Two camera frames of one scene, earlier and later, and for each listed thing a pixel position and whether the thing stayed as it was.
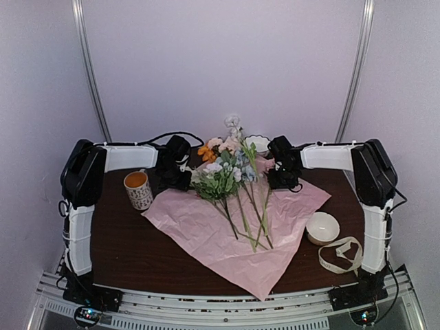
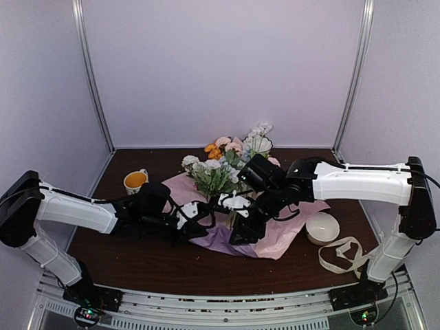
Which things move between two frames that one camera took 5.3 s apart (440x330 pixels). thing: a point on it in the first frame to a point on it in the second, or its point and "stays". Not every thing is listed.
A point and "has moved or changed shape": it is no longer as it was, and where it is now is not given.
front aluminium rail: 301,311 stays
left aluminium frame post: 78,18 stays
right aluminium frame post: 363,47 stays
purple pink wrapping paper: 248,234 has moved or changed shape
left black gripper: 183,185 to 190,229
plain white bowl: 322,228 stays
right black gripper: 275,183 to 252,232
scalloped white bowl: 261,143 stays
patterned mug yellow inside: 139,194 stays
